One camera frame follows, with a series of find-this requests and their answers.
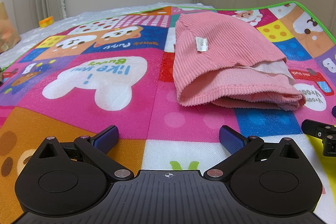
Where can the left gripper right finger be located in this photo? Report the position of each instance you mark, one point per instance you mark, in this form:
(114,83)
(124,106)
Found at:
(241,149)

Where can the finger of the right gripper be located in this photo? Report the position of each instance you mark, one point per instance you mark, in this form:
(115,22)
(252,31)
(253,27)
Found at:
(334,111)
(317,129)

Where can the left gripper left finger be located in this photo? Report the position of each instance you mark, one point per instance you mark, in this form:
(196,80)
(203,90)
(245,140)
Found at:
(93,150)

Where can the pink ribbed child's top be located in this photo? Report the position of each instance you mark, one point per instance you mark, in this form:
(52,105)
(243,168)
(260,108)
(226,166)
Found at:
(226,62)

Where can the colourful cartoon play mat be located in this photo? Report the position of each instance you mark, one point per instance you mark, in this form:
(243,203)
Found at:
(119,71)

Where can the small yellow toy block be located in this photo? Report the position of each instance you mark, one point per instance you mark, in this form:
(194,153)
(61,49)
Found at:
(46,22)

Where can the brown paper bag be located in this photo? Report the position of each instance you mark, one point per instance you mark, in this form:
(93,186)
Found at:
(9,36)

